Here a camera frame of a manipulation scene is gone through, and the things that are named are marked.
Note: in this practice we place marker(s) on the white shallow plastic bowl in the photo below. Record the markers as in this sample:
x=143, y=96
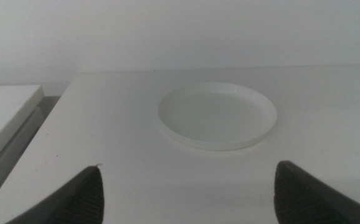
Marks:
x=217, y=118

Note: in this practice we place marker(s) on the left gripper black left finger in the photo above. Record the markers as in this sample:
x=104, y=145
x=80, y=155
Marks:
x=77, y=199

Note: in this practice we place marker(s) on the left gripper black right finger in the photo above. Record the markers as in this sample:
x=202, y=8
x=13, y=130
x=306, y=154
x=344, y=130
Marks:
x=304, y=196

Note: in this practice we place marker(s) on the white side table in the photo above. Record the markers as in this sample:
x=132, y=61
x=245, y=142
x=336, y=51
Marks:
x=2, y=109

